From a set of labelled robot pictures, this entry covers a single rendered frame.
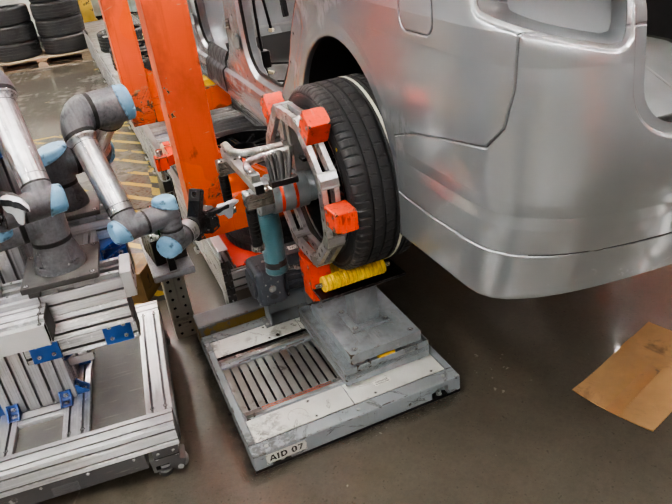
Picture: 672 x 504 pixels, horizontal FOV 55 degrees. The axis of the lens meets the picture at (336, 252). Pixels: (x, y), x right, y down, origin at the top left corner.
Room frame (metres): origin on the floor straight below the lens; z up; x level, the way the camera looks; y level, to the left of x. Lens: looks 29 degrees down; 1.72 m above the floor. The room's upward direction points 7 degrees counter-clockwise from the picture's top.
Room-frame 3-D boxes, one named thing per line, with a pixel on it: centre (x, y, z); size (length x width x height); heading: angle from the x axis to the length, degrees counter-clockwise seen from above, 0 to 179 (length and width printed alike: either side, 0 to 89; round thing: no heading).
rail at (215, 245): (3.71, 0.91, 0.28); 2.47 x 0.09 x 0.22; 20
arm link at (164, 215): (1.84, 0.52, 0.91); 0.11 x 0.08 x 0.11; 126
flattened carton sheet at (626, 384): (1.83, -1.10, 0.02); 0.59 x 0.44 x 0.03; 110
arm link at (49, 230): (1.77, 0.85, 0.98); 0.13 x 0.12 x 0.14; 119
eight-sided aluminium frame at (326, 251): (2.08, 0.08, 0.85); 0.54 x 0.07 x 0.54; 20
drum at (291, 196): (2.06, 0.15, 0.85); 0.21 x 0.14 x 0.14; 110
